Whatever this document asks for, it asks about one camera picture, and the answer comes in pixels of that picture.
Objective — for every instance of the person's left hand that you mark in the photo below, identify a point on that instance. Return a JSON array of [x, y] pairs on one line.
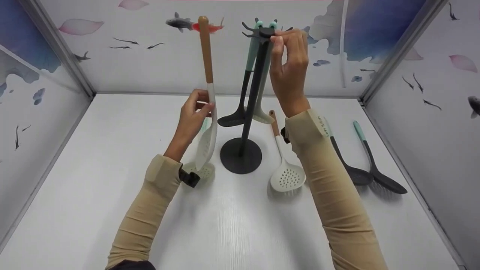
[[186, 125]]

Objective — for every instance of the person's right hand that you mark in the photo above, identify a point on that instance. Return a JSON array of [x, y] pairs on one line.
[[288, 80]]

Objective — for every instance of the person's right index finger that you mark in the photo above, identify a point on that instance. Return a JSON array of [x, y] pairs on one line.
[[290, 34]]

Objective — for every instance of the person's left thumb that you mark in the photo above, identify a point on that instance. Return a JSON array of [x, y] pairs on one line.
[[205, 109]]

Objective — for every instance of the person's right thumb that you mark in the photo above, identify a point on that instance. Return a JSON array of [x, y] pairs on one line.
[[276, 52]]

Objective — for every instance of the person's right fingers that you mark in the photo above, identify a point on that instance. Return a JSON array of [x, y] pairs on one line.
[[303, 52]]

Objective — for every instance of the person's left index finger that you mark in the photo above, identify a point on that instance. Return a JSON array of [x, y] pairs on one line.
[[198, 94]]

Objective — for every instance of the black utensil stand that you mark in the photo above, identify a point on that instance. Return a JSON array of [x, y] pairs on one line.
[[240, 155]]

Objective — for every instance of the black wrist band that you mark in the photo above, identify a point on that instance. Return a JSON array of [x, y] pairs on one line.
[[285, 135], [189, 178]]

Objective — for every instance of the person's body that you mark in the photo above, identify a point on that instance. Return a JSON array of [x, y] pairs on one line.
[[131, 265]]

